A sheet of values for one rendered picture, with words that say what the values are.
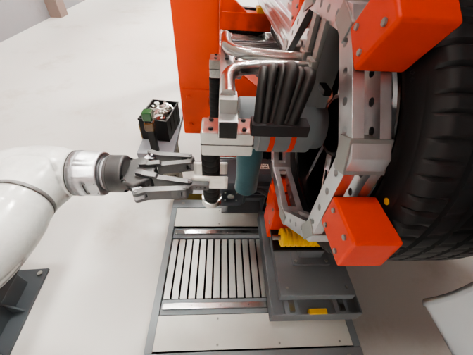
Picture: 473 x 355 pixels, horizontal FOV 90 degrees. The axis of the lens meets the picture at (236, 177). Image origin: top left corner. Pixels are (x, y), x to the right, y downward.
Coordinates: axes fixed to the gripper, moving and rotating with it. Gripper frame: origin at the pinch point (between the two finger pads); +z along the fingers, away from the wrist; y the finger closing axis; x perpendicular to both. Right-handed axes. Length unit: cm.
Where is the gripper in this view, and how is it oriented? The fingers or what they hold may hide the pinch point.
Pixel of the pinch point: (210, 175)
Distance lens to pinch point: 49.1
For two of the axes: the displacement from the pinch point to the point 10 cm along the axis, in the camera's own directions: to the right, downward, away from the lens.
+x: 0.6, -7.1, -7.0
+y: 0.4, 7.0, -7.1
